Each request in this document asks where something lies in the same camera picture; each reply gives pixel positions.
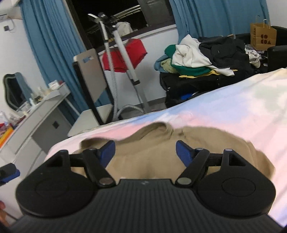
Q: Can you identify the right blue curtain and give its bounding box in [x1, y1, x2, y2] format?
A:
[169, 0, 269, 42]

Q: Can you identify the wavy black-framed mirror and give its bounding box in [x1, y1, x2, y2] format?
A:
[3, 72, 33, 111]

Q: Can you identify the red garment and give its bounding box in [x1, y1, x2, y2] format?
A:
[110, 39, 147, 73]

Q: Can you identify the orange tray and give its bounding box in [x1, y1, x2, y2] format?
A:
[0, 127, 14, 148]

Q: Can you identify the left blue curtain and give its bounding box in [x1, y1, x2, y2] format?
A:
[19, 0, 89, 124]

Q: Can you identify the green garment on pile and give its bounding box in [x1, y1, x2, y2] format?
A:
[164, 45, 211, 77]

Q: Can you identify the blue curtain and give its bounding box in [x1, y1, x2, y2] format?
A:
[19, 0, 89, 124]
[169, 0, 269, 42]

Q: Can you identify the pastel tie-dye bed sheet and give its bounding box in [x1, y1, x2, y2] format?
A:
[48, 68, 286, 226]

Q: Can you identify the black clothes pile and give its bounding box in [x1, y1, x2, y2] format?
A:
[159, 37, 258, 108]

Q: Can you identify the tan printed t-shirt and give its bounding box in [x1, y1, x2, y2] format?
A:
[73, 121, 275, 182]

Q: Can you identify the white tissue box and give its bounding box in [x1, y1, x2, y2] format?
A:
[48, 80, 60, 91]

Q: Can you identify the white dressing table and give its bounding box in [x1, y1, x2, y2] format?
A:
[1, 84, 72, 218]

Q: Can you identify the white garment on pile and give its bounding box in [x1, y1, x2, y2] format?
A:
[171, 34, 234, 76]

